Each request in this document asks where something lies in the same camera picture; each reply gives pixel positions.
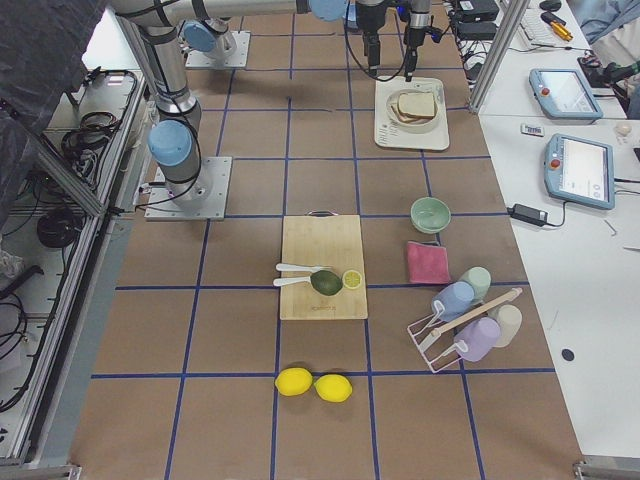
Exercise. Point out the green bowl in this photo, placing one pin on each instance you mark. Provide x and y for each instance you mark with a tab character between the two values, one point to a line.
430	215

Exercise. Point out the teach pendant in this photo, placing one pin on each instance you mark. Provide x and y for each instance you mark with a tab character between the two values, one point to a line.
580	171
564	94

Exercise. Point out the green cup on rack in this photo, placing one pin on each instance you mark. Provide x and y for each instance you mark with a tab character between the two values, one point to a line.
479	278

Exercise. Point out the yellow lemon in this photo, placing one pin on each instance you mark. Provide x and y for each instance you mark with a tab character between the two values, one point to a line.
333	388
293	381

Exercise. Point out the lemon slice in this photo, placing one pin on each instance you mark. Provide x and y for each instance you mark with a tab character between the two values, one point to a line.
352	279

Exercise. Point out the wooden cutting board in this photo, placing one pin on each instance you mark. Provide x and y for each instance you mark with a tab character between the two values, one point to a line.
334	242

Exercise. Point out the left yellow lemon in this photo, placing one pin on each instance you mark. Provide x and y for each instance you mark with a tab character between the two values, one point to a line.
293	381

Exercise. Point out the white plastic utensil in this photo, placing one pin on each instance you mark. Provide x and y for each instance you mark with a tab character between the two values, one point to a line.
287	267
285	281

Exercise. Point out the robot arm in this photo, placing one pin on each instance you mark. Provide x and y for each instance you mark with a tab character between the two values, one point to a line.
174	141
213	38

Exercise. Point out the upper teach pendant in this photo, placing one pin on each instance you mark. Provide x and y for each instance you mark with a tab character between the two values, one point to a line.
564	94

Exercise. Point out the beige cup on rack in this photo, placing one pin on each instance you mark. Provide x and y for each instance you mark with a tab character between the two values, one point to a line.
509	319

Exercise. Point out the avocado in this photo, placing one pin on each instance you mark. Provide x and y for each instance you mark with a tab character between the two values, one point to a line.
326	282

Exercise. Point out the bread slice on plate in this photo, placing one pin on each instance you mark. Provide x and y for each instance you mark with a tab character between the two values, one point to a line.
409	119

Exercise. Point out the aluminium frame post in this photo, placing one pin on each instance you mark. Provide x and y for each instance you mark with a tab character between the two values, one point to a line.
509	24

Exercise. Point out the black power adapter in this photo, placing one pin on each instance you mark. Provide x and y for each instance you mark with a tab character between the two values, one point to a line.
528	214

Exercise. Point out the blue cup on rack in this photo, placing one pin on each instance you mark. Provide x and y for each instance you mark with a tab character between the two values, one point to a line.
452	301

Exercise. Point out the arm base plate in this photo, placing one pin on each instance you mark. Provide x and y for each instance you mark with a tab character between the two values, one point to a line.
206	200
197	60

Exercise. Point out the right yellow lemon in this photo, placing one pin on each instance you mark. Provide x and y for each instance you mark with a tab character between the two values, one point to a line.
333	388

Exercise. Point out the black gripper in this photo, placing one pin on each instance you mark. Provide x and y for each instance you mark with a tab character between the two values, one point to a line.
417	19
370	19

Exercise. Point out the lower teach pendant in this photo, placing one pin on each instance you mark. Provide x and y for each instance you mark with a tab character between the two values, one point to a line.
580	171

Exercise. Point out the cream bear tray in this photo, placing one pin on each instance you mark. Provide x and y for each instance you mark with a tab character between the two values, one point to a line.
389	135

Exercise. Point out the pink cloth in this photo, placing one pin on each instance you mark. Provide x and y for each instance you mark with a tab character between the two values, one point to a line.
427	264

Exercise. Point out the metal dish rack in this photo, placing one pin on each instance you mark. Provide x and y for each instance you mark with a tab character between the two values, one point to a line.
434	340

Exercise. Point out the purple cup on rack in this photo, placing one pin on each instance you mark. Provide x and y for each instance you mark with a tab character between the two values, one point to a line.
475	340

